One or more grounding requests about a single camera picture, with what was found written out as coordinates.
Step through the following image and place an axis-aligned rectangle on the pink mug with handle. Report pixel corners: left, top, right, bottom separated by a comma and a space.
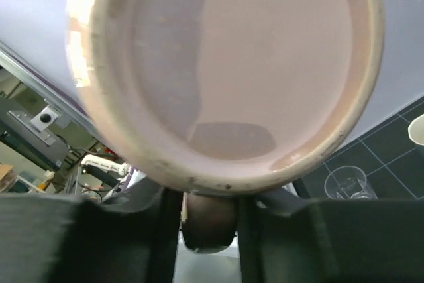
66, 0, 384, 253

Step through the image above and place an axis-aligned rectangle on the clear plastic cup left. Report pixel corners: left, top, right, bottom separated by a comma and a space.
324, 166, 378, 199

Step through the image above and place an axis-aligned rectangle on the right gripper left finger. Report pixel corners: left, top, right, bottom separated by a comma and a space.
1, 188, 182, 282

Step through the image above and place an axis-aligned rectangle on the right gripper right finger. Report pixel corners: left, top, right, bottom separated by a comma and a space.
237, 188, 423, 282

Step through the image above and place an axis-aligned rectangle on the black grid mat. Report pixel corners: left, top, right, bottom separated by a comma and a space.
294, 97, 423, 201

